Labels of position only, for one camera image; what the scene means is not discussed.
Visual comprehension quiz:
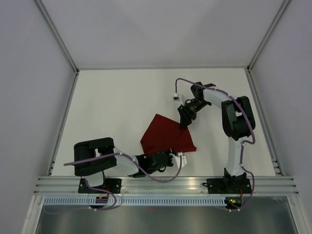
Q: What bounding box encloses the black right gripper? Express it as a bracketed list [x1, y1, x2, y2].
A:
[177, 99, 210, 130]

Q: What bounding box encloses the dark red cloth napkin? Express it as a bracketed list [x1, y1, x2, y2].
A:
[140, 114, 197, 155]

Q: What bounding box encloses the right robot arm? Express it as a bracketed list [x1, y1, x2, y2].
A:
[177, 82, 255, 194]

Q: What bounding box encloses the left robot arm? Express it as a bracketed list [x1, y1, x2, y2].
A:
[70, 137, 177, 193]

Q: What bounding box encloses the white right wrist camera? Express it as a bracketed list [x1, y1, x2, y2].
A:
[173, 93, 183, 104]

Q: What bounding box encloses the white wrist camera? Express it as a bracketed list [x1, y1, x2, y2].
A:
[175, 152, 188, 168]
[173, 93, 183, 104]

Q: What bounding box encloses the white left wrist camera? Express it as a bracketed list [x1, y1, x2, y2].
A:
[175, 152, 188, 168]

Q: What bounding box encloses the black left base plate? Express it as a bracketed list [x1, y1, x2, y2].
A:
[78, 178, 122, 194]

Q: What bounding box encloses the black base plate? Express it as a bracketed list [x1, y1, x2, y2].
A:
[78, 178, 122, 194]
[203, 178, 252, 195]

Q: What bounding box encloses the aluminium frame back rail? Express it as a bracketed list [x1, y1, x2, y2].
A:
[78, 65, 248, 71]

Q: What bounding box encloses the aluminium frame rail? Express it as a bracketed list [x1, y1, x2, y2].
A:
[78, 65, 248, 71]
[45, 70, 79, 176]
[244, 68, 284, 176]

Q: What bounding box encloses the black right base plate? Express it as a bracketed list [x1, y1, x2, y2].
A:
[203, 178, 252, 195]

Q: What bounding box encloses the aluminium frame left side rail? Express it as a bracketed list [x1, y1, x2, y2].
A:
[45, 70, 79, 176]

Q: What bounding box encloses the aluminium frame right side rail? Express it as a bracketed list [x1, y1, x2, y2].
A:
[244, 68, 284, 176]

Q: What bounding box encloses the aluminium front mounting rail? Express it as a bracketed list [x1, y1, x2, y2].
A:
[33, 176, 299, 196]

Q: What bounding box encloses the white slotted cable duct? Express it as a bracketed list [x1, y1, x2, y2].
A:
[44, 195, 226, 207]

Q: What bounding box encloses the aluminium frame right post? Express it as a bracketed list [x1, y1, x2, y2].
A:
[246, 0, 292, 73]

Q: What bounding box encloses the aluminium frame post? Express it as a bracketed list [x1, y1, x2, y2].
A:
[246, 0, 292, 73]
[33, 0, 79, 75]

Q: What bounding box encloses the aluminium frame left post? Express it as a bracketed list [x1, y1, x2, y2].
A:
[33, 0, 79, 75]

